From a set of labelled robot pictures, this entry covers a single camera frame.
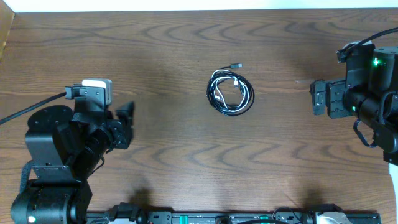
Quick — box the black right camera cable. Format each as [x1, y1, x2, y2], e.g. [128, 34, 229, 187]
[336, 27, 398, 63]

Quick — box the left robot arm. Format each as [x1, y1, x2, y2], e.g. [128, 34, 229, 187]
[11, 102, 134, 223]

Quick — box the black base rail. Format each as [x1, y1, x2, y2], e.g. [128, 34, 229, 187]
[86, 203, 382, 224]

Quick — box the clear tape piece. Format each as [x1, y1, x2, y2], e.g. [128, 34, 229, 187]
[295, 79, 315, 84]

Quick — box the black usb cable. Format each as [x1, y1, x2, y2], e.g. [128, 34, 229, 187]
[206, 63, 256, 117]

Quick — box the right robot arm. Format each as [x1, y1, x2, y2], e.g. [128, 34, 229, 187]
[310, 42, 397, 165]

